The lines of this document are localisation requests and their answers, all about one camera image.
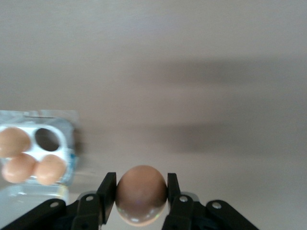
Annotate brown egg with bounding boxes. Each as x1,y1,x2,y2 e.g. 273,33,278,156
1,153,38,184
116,164,167,227
35,154,68,185
0,126,32,159

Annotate clear plastic egg box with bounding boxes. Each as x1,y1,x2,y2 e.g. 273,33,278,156
0,109,81,204

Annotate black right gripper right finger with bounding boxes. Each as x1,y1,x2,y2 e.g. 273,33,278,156
160,172,261,230

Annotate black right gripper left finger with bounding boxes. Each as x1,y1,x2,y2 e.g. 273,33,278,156
0,172,117,230

